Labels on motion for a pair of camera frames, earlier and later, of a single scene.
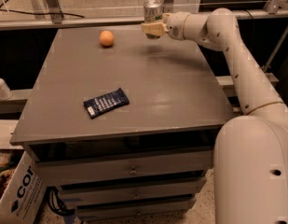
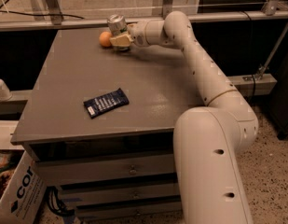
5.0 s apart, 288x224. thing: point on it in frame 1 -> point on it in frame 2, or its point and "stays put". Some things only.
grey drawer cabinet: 128,125 stays put
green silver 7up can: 153,10 -> 117,24
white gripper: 174,25 -> 138,34
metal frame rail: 2,24 stays put
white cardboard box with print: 23,195 stays put
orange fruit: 106,37 stays put
